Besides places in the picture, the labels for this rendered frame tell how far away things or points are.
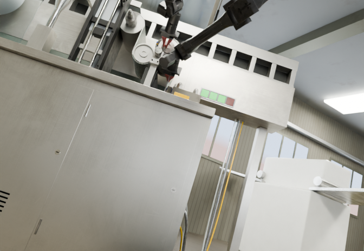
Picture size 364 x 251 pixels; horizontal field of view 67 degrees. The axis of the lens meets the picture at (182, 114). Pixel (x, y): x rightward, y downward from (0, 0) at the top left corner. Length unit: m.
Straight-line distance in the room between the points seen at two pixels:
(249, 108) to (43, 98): 1.27
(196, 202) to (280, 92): 2.90
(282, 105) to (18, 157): 1.59
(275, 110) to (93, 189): 1.32
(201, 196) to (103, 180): 3.50
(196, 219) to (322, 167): 2.17
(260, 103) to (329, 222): 1.82
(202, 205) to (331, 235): 1.97
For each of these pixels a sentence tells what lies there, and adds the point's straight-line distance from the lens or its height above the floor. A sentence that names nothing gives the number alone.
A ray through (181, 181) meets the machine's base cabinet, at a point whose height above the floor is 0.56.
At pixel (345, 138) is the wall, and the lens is 7.15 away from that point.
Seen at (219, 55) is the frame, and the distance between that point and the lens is 2.09.
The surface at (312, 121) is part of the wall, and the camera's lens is 6.32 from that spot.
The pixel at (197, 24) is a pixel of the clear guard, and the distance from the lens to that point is 2.11.
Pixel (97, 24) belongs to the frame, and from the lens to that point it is 1.56.
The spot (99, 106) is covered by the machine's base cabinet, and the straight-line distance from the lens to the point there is 1.22.
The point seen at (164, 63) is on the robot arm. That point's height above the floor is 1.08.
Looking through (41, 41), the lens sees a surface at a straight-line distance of 1.80.
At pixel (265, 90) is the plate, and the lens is 2.01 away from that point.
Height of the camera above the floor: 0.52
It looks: 15 degrees up
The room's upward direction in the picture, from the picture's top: 18 degrees clockwise
